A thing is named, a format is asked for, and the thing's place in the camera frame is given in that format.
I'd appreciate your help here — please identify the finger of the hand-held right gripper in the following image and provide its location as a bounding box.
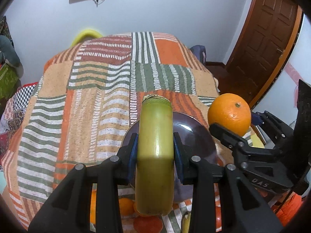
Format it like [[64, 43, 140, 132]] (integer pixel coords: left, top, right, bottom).
[[209, 123, 251, 156], [251, 111, 286, 140]]

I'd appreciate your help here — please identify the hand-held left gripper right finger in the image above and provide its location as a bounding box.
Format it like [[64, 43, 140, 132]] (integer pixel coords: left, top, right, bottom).
[[173, 132, 283, 233]]

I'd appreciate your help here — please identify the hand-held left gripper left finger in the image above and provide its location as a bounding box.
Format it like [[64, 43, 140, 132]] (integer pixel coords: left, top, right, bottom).
[[28, 133, 139, 233]]

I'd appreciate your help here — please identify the dark purple plate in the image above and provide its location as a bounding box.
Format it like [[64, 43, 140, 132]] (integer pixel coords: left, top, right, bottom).
[[120, 110, 218, 203]]

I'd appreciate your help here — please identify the short yellow-green banana piece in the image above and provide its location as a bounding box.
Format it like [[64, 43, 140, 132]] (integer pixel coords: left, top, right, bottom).
[[182, 212, 191, 233]]

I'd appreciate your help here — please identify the yellow-green cloth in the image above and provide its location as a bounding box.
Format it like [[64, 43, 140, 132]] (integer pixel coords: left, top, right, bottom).
[[250, 130, 266, 149]]

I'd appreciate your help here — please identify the person's orange clothing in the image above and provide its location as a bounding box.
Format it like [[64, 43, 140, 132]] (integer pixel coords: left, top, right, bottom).
[[269, 193, 305, 227]]

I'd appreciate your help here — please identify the striped patchwork blanket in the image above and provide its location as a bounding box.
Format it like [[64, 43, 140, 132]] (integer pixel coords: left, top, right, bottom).
[[0, 31, 265, 233]]

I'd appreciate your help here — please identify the brown wooden door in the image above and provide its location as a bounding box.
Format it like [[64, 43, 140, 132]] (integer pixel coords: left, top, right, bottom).
[[225, 0, 300, 103]]

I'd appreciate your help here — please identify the blue bag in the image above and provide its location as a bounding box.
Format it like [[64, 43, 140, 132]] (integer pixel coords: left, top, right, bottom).
[[190, 45, 207, 66]]

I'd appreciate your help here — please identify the checkered cloth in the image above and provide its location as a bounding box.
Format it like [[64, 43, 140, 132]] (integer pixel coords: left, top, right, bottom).
[[0, 83, 40, 146]]

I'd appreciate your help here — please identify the green box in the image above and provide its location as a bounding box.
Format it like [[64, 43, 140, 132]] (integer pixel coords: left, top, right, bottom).
[[0, 63, 20, 100]]

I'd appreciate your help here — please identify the grey plush toy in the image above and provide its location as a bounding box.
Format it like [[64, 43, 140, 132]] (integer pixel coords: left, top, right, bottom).
[[0, 35, 23, 68]]

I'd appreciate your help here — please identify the dark patterned cloth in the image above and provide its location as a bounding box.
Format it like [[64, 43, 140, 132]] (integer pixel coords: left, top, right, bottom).
[[0, 16, 13, 40]]

